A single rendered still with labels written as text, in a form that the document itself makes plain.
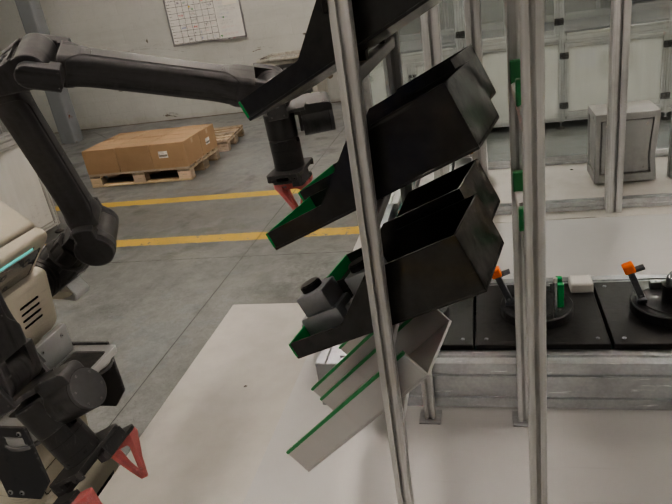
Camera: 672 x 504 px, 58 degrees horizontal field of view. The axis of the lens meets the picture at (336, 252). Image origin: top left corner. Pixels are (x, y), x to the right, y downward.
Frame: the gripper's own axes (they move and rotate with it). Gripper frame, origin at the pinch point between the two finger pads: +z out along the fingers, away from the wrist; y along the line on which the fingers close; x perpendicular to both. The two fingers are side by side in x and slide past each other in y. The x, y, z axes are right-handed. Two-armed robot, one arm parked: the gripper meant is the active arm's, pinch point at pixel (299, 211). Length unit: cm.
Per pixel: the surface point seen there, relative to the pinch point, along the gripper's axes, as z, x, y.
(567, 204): 39, -58, 87
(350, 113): -27, -25, -47
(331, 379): 19.7, -9.2, -27.7
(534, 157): -20, -42, -47
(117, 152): 79, 348, 446
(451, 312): 28.0, -26.1, 5.9
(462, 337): 28.0, -28.7, -3.7
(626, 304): 29, -60, 8
